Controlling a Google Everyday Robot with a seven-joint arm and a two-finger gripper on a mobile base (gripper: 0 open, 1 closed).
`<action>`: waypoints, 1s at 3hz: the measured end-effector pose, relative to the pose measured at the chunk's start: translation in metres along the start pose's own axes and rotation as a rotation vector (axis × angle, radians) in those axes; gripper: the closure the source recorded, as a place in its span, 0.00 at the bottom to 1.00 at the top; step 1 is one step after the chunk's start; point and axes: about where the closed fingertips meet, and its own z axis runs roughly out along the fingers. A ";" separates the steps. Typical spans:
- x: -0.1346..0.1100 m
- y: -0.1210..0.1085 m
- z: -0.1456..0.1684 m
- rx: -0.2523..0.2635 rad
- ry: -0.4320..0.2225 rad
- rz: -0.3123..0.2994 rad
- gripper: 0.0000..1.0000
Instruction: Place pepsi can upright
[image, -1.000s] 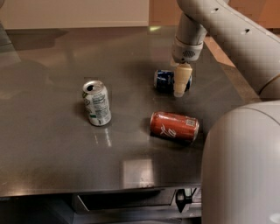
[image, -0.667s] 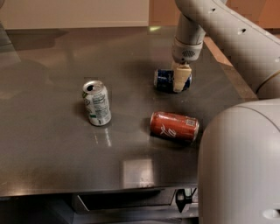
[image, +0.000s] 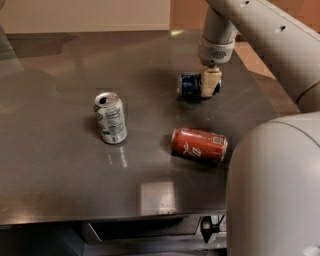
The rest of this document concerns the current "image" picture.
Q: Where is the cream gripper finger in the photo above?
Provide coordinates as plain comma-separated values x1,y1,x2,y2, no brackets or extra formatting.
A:
201,65,222,98

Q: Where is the blue pepsi can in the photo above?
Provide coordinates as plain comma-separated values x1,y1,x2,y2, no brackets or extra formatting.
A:
177,73,221,98

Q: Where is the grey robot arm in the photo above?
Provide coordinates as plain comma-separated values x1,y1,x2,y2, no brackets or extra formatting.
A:
199,0,320,256

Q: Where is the red coca-cola can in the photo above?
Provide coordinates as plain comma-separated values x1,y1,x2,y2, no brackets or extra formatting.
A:
171,128,228,163

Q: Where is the silver green soda can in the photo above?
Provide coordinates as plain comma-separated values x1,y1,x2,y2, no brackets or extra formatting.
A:
94,92,127,144

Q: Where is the microwave oven under table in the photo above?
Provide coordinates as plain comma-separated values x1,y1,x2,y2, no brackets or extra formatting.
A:
81,214,226,245

